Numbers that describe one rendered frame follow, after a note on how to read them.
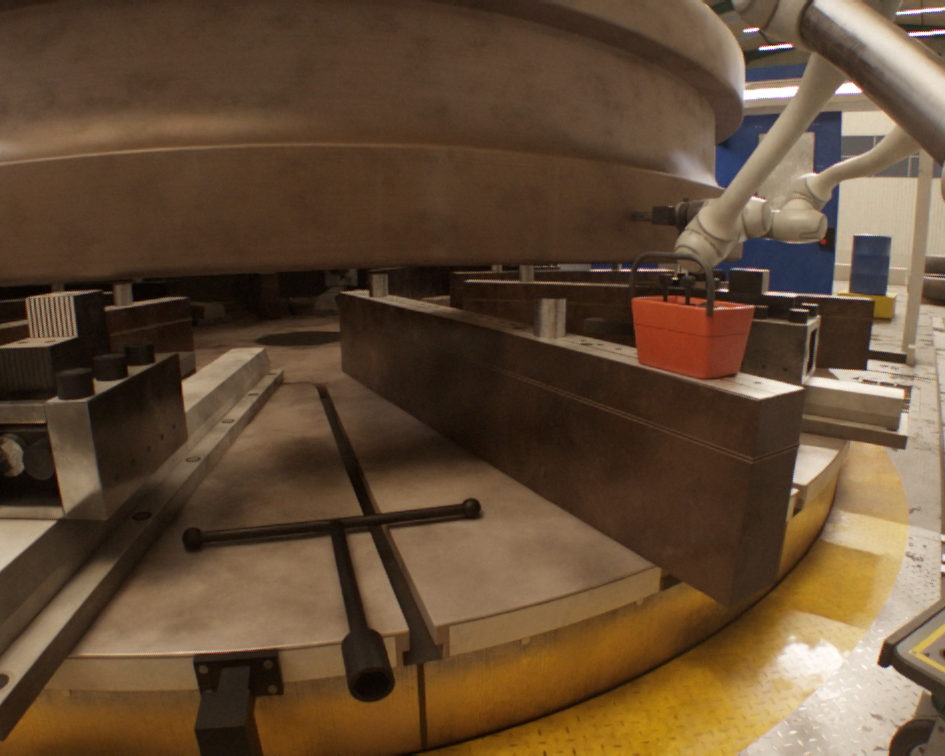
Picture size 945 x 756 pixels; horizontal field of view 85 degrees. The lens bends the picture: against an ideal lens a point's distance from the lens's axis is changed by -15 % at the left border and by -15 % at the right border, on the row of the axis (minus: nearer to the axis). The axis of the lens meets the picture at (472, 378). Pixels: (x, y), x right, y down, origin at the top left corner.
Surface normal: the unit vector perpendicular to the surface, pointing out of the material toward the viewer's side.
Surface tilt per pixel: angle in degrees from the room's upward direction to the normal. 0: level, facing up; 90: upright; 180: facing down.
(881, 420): 90
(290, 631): 0
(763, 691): 0
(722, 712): 0
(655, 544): 90
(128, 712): 90
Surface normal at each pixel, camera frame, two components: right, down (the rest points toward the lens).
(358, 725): 0.29, 0.22
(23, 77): 0.00, 0.22
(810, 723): 0.00, -0.97
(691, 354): -0.86, 0.22
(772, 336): -0.62, 0.18
